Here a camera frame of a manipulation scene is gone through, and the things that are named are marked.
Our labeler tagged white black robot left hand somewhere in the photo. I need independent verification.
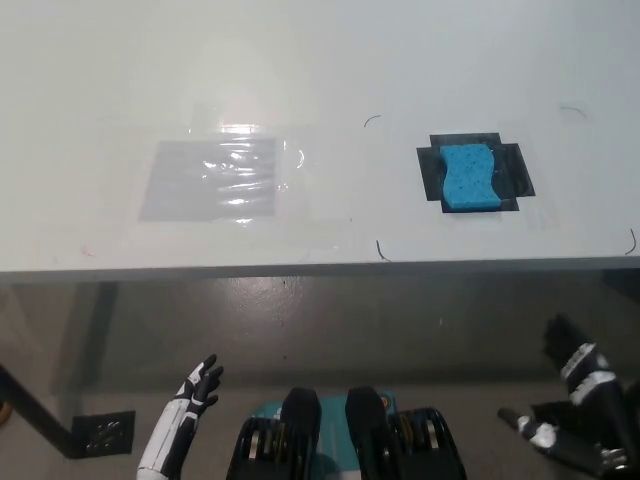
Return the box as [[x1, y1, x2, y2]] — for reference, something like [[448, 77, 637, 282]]
[[136, 353, 225, 480]]

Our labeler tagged grey rectangular tape patch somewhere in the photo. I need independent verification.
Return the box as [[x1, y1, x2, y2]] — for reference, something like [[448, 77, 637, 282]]
[[138, 138, 278, 222]]

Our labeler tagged black tape square marker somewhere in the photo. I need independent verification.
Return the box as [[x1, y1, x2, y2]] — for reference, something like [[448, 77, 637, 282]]
[[416, 131, 536, 215]]

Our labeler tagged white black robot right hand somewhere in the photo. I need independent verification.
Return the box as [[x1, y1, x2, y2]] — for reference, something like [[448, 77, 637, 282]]
[[496, 313, 630, 477]]

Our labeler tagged blue wavy sponge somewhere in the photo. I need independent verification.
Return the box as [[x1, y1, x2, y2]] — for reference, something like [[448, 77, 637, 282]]
[[438, 143, 503, 214]]

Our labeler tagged clear plastic film sheet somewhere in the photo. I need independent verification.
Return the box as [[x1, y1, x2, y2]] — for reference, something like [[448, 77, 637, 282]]
[[189, 102, 354, 227]]

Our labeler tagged black metal table leg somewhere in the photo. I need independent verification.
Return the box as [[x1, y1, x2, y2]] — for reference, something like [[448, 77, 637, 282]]
[[0, 362, 81, 460]]

